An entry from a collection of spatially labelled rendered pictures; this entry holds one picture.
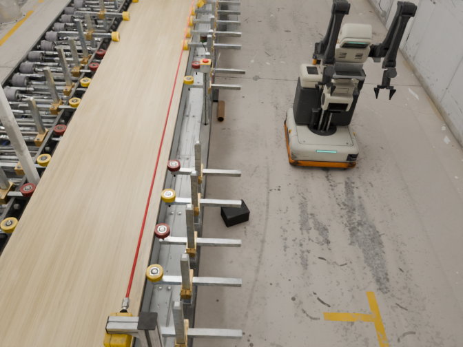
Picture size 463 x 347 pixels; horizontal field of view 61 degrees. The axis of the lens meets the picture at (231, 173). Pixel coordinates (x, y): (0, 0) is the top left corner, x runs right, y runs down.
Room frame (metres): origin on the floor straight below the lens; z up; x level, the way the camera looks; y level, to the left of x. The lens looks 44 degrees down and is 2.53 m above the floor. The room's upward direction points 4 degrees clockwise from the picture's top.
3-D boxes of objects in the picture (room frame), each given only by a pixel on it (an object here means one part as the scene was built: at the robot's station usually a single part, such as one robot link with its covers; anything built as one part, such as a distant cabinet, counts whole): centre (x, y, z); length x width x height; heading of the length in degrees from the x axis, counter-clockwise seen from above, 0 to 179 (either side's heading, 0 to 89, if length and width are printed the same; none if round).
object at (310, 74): (3.14, -0.84, 0.59); 0.55 x 0.34 x 0.83; 91
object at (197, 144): (1.70, 0.20, 0.88); 0.04 x 0.04 x 0.48; 2
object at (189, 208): (1.20, 0.19, 0.90); 0.04 x 0.04 x 0.48; 2
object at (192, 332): (0.74, 0.13, 0.82); 0.43 x 0.03 x 0.04; 92
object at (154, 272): (0.98, 0.33, 0.85); 0.08 x 0.08 x 0.11
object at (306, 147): (3.05, -0.84, 0.16); 0.67 x 0.64 x 0.25; 1
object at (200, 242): (1.24, 0.14, 0.80); 0.43 x 0.03 x 0.04; 92
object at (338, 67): (2.76, -0.85, 0.99); 0.28 x 0.16 x 0.22; 91
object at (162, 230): (1.23, 0.34, 0.85); 0.08 x 0.08 x 0.11
